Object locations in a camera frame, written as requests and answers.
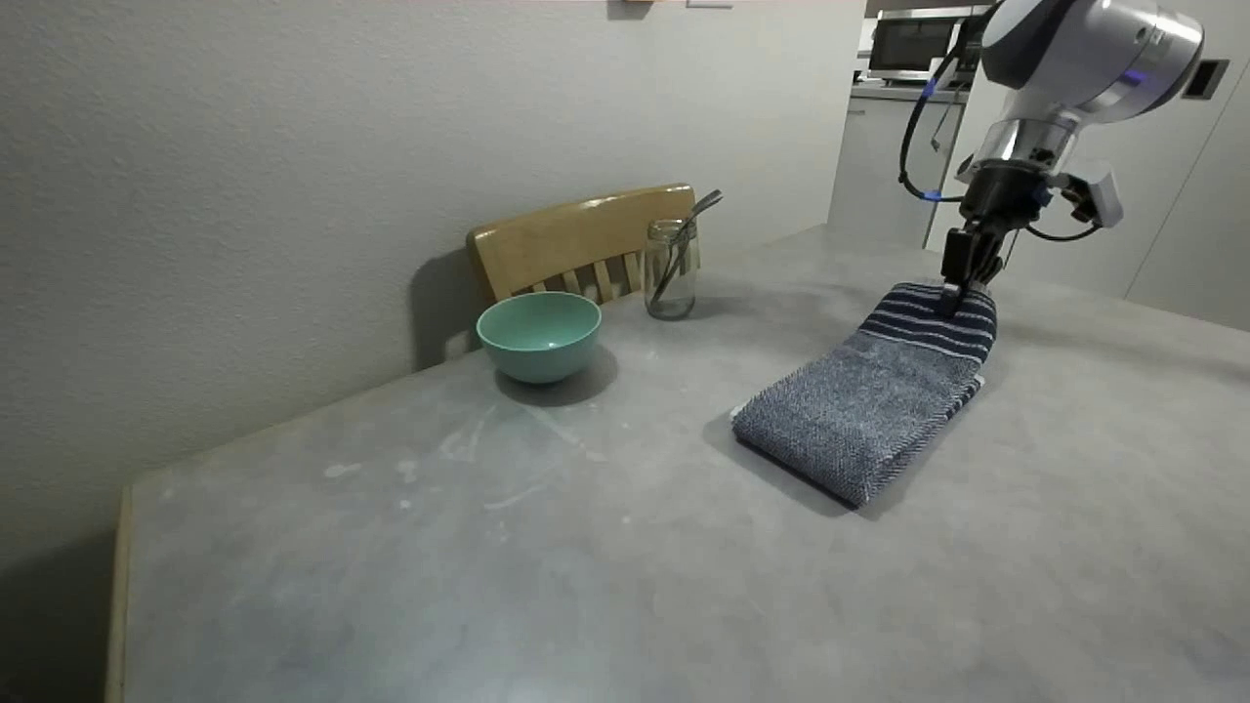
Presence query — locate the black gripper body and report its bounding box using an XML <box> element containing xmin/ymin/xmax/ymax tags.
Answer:
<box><xmin>959</xmin><ymin>151</ymin><xmax>1055</xmax><ymax>245</ymax></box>

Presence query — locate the blue striped towel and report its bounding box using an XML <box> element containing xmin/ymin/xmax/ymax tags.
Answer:
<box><xmin>731</xmin><ymin>281</ymin><xmax>1004</xmax><ymax>516</ymax></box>

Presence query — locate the white counter cabinet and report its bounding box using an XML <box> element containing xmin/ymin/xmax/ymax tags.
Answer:
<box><xmin>827</xmin><ymin>73</ymin><xmax>973</xmax><ymax>254</ymax></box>

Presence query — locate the dark microwave oven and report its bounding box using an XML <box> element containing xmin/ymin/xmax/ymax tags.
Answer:
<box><xmin>867</xmin><ymin>12</ymin><xmax>982</xmax><ymax>78</ymax></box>

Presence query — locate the metal utensil in jar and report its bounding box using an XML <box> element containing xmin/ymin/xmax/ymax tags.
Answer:
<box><xmin>653</xmin><ymin>189</ymin><xmax>727</xmax><ymax>311</ymax></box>

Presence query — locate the clear glass jar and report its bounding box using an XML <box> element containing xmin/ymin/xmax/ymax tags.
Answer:
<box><xmin>642</xmin><ymin>210</ymin><xmax>703</xmax><ymax>326</ymax></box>

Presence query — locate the wooden chair cutout back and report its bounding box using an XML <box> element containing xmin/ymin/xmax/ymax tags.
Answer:
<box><xmin>464</xmin><ymin>179</ymin><xmax>701</xmax><ymax>345</ymax></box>

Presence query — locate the teal ceramic bowl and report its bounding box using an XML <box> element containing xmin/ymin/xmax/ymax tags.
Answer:
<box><xmin>473</xmin><ymin>288</ymin><xmax>610</xmax><ymax>391</ymax></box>

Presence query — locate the black wrist cable blue plug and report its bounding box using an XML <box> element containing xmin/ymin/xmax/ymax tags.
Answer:
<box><xmin>1021</xmin><ymin>179</ymin><xmax>1111</xmax><ymax>250</ymax></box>

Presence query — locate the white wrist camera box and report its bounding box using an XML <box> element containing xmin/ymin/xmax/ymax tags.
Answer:
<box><xmin>1058</xmin><ymin>166</ymin><xmax>1128</xmax><ymax>233</ymax></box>

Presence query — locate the cable bundle along arm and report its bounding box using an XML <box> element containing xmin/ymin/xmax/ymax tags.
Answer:
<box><xmin>893</xmin><ymin>22</ymin><xmax>992</xmax><ymax>209</ymax></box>

